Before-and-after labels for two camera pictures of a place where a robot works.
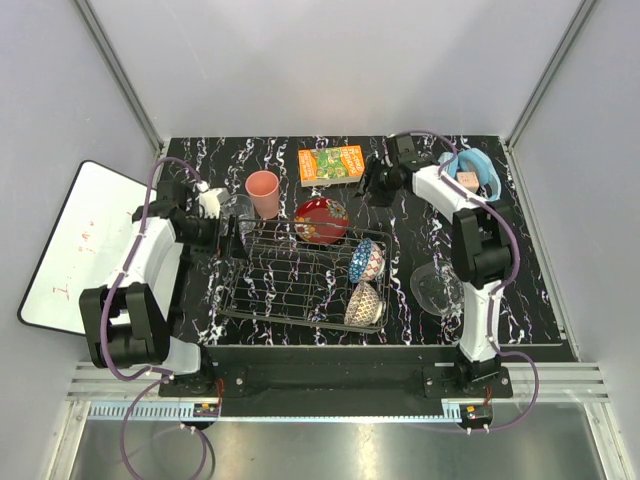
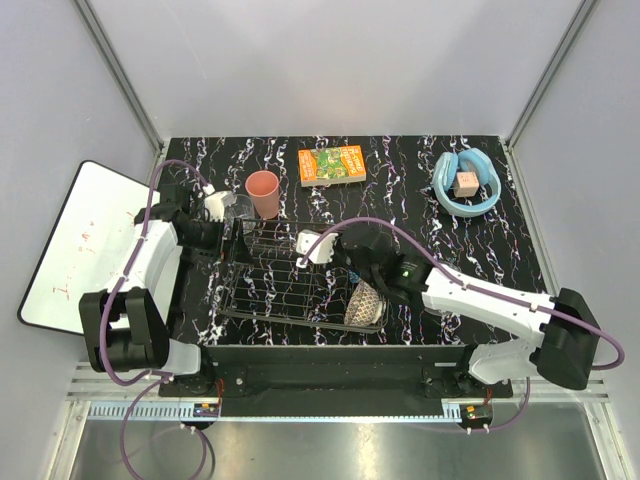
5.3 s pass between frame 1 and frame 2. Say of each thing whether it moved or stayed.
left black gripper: stayed
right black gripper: moved
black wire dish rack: stayed
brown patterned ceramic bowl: stayed
